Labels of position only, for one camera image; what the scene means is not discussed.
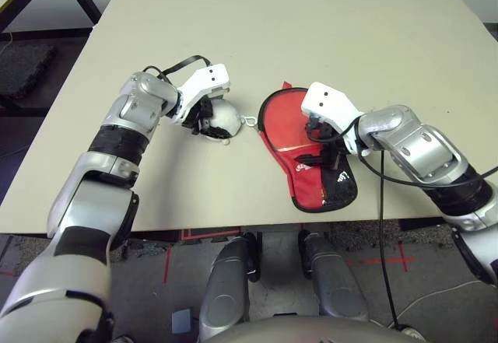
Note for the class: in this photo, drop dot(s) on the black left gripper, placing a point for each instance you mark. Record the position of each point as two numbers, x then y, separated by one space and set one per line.
192 117

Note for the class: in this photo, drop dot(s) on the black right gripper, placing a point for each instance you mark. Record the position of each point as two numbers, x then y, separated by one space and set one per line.
336 156

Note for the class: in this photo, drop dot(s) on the red black paddle case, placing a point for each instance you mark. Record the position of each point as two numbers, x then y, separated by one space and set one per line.
307 191

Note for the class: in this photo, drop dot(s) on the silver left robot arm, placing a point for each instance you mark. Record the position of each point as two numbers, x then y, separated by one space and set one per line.
89 195

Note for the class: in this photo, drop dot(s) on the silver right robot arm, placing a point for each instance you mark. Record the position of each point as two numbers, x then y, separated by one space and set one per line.
424 152

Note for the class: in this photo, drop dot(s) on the speckled rubber floor mat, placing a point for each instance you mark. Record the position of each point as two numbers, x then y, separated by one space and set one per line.
389 238

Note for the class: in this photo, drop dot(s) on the grey robot right leg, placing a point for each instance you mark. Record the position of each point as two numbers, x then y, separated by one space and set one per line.
338 284

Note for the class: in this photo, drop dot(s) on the grey robot leg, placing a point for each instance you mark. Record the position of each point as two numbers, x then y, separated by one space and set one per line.
221 292
338 284

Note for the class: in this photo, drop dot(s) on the grey robot left leg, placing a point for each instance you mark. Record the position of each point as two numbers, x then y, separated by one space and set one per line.
221 292

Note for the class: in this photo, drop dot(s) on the grey robot torso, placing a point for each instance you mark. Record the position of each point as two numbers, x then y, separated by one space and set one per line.
311 331

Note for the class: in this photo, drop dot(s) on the black foam mat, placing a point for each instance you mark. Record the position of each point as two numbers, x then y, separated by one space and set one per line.
23 71

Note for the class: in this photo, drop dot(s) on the grey square floor pad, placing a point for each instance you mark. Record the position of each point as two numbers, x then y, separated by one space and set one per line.
182 319

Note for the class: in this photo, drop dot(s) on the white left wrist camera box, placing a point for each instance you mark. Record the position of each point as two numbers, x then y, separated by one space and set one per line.
206 82

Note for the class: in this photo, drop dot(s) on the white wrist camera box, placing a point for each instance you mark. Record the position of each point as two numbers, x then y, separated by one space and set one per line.
206 82
330 102

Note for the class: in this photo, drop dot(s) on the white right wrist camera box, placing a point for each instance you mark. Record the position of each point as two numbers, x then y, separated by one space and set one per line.
330 102

